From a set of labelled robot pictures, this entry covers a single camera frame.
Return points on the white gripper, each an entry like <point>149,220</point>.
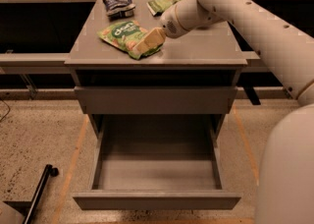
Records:
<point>169,25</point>

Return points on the green rice chip bag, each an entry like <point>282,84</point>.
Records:
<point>124,36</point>

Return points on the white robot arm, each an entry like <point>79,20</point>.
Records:
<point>285,194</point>

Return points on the green snack bag at back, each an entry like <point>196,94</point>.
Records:
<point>158,7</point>

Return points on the dark blue snack bag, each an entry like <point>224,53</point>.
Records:
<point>116,9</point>

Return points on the grey drawer cabinet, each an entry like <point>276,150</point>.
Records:
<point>126,67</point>

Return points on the closed grey upper drawer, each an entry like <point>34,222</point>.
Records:
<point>155,100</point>

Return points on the open grey lower drawer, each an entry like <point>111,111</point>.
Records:
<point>156,162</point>

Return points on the black metal stand leg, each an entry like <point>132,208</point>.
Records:
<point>22,212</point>

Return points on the grey metal rail frame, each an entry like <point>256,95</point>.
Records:
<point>32,61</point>

